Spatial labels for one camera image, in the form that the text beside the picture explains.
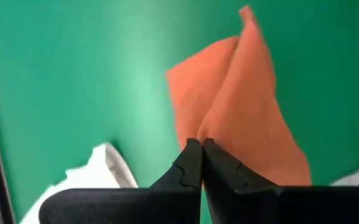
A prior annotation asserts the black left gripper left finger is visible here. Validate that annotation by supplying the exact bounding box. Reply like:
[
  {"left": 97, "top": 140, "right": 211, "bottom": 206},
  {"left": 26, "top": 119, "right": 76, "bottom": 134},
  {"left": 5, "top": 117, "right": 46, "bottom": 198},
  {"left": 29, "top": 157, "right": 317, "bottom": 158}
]
[{"left": 39, "top": 138, "right": 203, "bottom": 224}]

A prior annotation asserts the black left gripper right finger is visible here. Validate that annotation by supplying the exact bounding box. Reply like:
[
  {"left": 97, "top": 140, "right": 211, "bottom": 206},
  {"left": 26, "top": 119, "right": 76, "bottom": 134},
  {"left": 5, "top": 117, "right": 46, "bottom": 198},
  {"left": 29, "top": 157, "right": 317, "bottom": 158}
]
[{"left": 203, "top": 138, "right": 359, "bottom": 224}]

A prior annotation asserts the orange towel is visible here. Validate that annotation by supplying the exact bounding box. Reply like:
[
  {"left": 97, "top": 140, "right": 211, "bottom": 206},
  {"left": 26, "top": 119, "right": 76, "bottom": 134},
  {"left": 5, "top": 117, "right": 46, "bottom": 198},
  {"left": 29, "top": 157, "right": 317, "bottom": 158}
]
[{"left": 166, "top": 4, "right": 312, "bottom": 187}]

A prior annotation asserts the white towel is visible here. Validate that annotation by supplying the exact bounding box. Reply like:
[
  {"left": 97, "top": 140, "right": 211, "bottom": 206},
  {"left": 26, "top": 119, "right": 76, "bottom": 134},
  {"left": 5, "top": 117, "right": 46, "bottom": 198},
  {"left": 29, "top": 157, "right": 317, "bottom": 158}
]
[{"left": 20, "top": 142, "right": 139, "bottom": 224}]

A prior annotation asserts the green table mat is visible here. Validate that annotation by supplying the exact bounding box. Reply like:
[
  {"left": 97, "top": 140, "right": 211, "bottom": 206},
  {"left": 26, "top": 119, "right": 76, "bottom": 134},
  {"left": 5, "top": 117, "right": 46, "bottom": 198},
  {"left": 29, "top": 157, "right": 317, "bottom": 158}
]
[{"left": 0, "top": 0, "right": 359, "bottom": 224}]

